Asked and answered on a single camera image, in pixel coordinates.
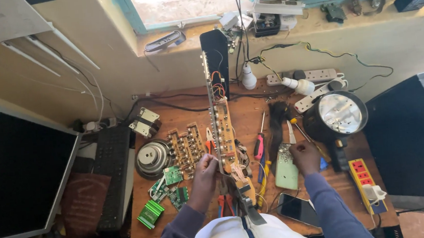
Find black remote-like device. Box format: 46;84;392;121
143;29;188;53

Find large black spotlight torch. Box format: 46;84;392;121
300;88;373;175

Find round silver speaker driver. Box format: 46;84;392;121
134;137;177;181

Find long amplifier panel circuit board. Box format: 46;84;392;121
199;26;267;229

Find person's right hand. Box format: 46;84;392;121
289;139;323;178

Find green circuit board with capacitors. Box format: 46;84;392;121
167;185;191;213

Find pale green tray of screws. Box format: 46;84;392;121
271;142;301;192

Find black bristle brush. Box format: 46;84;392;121
263;100;297;175

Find blue and yellow screwdriver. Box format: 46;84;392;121
254;159;276;208

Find pink-handled screwdriver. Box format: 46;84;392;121
250;109;270;161

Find person's white apron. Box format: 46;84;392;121
184;210;311;238

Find person's left hand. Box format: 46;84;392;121
183;152;223;215

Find orange power strip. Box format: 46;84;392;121
348;156;389;217

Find brown potentiometer circuit board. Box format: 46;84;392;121
165;121;210;182

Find metal transformer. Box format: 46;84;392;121
127;106;163;140

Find black speaker cabinet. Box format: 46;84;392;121
358;66;424;206

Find white extension socket bar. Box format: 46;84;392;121
292;77;351;114

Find black keyboard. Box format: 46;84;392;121
88;125;140;234

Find pile of parts on sill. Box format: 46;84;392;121
216;0;310;55

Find small knife blade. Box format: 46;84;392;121
286;119;298;145

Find white power strip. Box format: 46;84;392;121
266;67;339;87

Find green circuit board with connectors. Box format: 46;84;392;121
147;178;171;204

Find green heat sink block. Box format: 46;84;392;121
135;198;167;231

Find black smartphone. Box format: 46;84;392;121
275;190;322;231

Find grey computer monitor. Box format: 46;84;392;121
0;98;90;238

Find orange-handled pliers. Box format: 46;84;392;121
203;126;218;156

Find yellow-handled screwdriver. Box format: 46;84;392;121
290;115;331;165

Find small green circuit board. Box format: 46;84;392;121
163;165;183;186

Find white plug adapter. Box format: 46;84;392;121
362;182;388;204

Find white light bulb with holder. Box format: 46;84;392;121
281;75;316;98

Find red-handled pliers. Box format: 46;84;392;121
217;193;236;219

